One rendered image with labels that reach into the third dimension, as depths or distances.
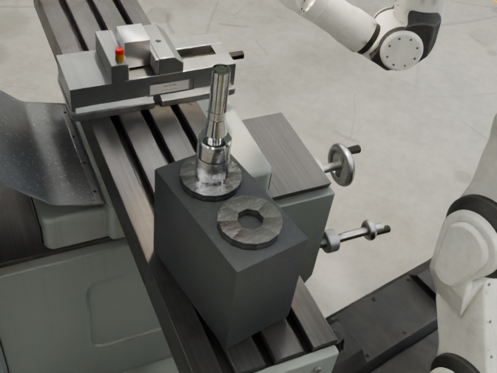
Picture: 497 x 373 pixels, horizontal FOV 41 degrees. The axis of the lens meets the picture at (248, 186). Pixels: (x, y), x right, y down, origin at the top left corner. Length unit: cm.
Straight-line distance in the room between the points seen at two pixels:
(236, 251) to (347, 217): 166
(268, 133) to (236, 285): 83
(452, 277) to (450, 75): 235
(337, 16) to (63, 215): 63
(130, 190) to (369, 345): 61
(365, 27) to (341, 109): 176
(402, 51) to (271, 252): 52
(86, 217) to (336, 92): 196
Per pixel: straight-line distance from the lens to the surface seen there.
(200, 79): 141
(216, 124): 89
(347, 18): 126
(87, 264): 143
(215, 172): 93
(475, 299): 124
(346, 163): 173
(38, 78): 307
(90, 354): 171
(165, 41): 139
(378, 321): 152
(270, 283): 94
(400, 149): 289
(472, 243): 111
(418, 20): 126
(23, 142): 137
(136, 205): 119
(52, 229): 134
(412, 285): 161
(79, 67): 139
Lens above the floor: 179
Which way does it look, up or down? 44 degrees down
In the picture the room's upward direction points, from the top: 9 degrees clockwise
